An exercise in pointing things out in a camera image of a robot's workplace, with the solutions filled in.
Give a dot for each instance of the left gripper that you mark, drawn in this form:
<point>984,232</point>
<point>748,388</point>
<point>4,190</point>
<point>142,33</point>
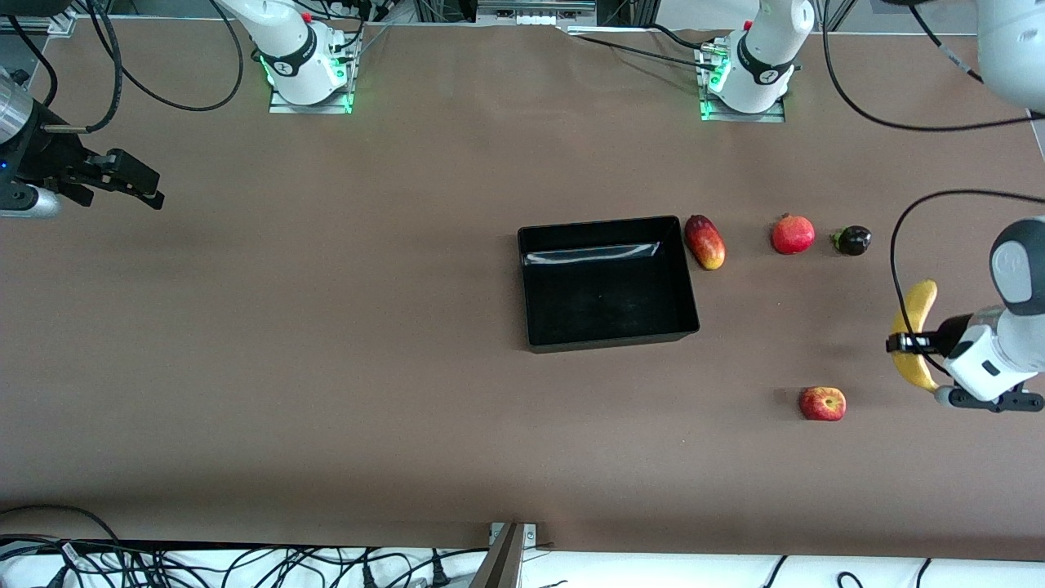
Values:
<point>948,334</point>

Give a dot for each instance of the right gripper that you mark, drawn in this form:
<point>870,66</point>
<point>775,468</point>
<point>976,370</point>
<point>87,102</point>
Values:
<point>47,155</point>

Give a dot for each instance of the yellow banana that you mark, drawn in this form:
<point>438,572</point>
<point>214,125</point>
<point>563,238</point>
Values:
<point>921,302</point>

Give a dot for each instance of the red apple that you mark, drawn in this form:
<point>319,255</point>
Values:
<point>823,404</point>

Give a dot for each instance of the black plastic box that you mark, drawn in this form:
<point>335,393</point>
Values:
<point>604,310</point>

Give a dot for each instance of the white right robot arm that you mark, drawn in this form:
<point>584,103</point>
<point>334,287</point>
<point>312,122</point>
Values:
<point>286,41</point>

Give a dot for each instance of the dark purple eggplant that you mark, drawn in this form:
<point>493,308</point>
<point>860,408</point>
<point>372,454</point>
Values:
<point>853,241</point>

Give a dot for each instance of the red pomegranate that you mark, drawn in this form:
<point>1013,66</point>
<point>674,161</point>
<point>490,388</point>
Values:
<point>793,235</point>

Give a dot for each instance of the red yellow mango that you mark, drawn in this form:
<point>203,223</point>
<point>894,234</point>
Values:
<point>706,245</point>

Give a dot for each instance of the brown table mat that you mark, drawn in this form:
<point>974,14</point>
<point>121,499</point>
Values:
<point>326,327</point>

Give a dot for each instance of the grey power strip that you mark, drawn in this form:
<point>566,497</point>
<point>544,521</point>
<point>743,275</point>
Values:
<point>535,12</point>

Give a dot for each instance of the black power plug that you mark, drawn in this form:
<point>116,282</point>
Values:
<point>439,573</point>
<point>366,576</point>

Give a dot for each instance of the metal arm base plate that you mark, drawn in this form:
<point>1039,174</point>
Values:
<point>771,117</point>
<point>282,106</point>

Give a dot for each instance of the aluminium frame profile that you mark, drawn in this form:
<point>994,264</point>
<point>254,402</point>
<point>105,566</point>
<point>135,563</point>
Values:
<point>33,23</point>

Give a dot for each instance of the aluminium frame post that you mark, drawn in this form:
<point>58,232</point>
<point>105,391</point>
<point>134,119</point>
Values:
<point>629,12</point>

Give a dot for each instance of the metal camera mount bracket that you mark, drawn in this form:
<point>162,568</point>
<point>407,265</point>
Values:
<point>502,563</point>

